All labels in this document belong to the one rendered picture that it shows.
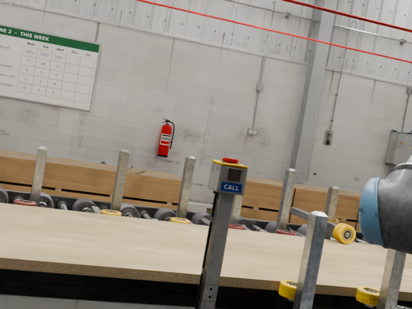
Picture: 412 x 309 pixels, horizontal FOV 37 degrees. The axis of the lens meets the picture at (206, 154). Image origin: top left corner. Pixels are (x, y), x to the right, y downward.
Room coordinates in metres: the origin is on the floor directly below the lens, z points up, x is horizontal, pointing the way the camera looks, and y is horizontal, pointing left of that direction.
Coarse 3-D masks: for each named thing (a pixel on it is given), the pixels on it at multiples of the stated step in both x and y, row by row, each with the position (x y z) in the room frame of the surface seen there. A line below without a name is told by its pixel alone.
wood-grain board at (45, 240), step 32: (0, 224) 1.81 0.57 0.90; (32, 224) 1.89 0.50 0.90; (64, 224) 1.97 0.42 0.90; (96, 224) 2.06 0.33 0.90; (128, 224) 2.16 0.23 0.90; (160, 224) 2.26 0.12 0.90; (192, 224) 2.38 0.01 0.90; (0, 256) 1.47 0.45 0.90; (32, 256) 1.52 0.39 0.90; (64, 256) 1.57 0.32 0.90; (96, 256) 1.63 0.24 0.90; (128, 256) 1.69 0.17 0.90; (160, 256) 1.75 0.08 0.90; (192, 256) 1.82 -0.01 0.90; (224, 256) 1.90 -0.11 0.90; (256, 256) 1.98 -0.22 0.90; (288, 256) 2.07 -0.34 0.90; (352, 256) 2.28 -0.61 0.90; (384, 256) 2.40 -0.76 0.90; (256, 288) 1.68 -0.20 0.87; (320, 288) 1.74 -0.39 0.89; (352, 288) 1.78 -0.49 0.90
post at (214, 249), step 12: (228, 204) 1.44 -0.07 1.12; (216, 216) 1.43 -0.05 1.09; (228, 216) 1.44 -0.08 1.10; (216, 228) 1.43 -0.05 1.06; (228, 228) 1.44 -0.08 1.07; (216, 240) 1.43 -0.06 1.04; (216, 252) 1.43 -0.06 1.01; (204, 264) 1.44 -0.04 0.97; (216, 264) 1.43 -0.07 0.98; (204, 276) 1.44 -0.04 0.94; (216, 276) 1.44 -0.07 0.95; (204, 288) 1.43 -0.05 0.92; (216, 288) 1.44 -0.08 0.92; (204, 300) 1.43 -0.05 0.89
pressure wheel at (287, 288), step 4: (284, 280) 1.69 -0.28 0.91; (288, 280) 1.70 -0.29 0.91; (280, 284) 1.66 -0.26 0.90; (284, 284) 1.65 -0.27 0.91; (288, 284) 1.65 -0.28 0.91; (292, 284) 1.66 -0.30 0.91; (296, 284) 1.67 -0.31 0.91; (280, 288) 1.66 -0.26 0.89; (284, 288) 1.64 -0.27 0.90; (288, 288) 1.64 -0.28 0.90; (292, 288) 1.63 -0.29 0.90; (280, 292) 1.66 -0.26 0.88; (284, 292) 1.64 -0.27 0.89; (288, 292) 1.64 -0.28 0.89; (292, 292) 1.63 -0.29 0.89; (284, 296) 1.64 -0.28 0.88; (288, 296) 1.64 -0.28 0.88; (292, 296) 1.63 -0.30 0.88; (292, 300) 1.66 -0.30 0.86; (292, 304) 1.67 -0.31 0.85; (288, 308) 1.67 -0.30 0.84
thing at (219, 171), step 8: (216, 160) 1.46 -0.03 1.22; (216, 168) 1.43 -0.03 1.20; (224, 168) 1.41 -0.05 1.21; (240, 168) 1.42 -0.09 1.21; (216, 176) 1.42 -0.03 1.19; (224, 176) 1.41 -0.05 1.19; (240, 176) 1.42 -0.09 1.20; (208, 184) 1.46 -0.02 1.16; (216, 184) 1.41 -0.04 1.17; (240, 184) 1.42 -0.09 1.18; (216, 192) 1.44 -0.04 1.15; (224, 192) 1.41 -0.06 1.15; (232, 192) 1.42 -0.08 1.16
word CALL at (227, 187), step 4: (224, 184) 1.41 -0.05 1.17; (228, 184) 1.41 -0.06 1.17; (232, 184) 1.42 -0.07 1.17; (236, 184) 1.42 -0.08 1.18; (224, 188) 1.41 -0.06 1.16; (228, 188) 1.41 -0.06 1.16; (232, 188) 1.42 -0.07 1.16; (236, 188) 1.42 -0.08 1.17; (240, 188) 1.42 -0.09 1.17; (236, 192) 1.42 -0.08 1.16; (240, 192) 1.42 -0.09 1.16
